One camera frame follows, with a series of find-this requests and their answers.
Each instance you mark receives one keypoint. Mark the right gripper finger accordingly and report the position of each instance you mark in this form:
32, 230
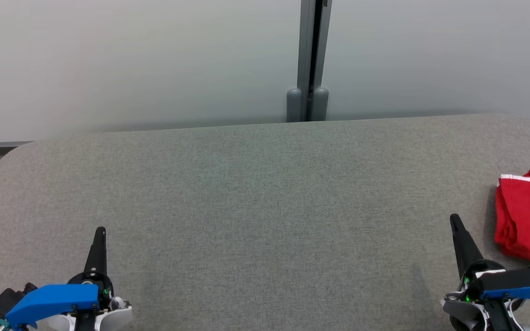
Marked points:
466, 248

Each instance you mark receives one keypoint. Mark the grey metal partition post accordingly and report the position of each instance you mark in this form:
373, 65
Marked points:
305, 41

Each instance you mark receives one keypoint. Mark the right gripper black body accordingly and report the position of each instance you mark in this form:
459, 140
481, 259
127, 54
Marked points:
499, 278

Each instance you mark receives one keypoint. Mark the grey cylinder post foot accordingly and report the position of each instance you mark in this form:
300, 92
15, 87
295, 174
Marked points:
320, 105
294, 105

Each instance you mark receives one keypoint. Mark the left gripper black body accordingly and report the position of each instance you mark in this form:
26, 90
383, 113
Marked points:
105, 287

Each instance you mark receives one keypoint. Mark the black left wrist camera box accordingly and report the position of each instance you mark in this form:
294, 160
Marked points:
5, 299

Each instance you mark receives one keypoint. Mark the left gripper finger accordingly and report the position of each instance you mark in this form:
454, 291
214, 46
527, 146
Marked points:
98, 255

